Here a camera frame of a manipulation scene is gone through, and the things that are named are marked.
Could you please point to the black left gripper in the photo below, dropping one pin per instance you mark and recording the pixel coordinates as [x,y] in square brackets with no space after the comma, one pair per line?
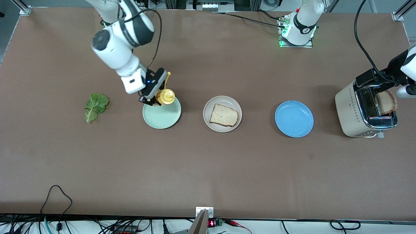
[395,65]

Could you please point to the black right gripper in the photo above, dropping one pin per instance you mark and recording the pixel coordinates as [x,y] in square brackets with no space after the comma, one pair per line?
[157,82]

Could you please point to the yellow squeeze bottle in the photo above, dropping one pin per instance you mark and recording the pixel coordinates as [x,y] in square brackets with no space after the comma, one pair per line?
[167,96]

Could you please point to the green lettuce leaf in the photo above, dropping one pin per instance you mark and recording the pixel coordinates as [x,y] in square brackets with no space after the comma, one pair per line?
[96,105]

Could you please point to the light bread slice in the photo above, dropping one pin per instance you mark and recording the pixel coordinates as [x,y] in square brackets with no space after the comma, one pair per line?
[224,115]

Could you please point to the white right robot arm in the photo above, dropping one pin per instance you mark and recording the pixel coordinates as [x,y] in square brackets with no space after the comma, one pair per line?
[113,52]

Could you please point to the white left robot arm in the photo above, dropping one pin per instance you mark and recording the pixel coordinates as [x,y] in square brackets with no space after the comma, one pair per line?
[308,9]

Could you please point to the mint green plate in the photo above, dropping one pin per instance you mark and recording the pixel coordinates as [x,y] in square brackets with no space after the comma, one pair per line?
[162,117]

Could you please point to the beige plate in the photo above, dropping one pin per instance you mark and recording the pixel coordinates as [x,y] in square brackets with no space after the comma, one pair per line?
[227,100]

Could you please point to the blue plate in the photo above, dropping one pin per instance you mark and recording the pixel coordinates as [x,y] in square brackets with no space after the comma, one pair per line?
[294,118]

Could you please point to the dark crust bread slice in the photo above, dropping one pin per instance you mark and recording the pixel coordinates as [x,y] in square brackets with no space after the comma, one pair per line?
[386,104]

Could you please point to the cream chrome toaster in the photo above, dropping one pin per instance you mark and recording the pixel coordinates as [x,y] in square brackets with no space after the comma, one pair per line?
[349,110]

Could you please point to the control box with white lights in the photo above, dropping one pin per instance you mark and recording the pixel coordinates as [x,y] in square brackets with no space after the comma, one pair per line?
[211,6]

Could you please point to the red display circuit module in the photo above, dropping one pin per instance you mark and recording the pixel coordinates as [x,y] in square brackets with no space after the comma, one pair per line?
[213,223]

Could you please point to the aluminium frame profile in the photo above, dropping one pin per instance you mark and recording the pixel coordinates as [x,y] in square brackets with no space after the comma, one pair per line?
[26,10]
[398,15]

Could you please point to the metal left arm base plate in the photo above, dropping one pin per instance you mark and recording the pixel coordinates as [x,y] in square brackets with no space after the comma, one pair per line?
[295,46]

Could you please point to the white metal bracket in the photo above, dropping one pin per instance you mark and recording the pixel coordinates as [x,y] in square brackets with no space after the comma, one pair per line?
[198,210]

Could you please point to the grey aluminium camera pole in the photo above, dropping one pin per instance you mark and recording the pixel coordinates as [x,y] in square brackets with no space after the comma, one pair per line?
[200,226]

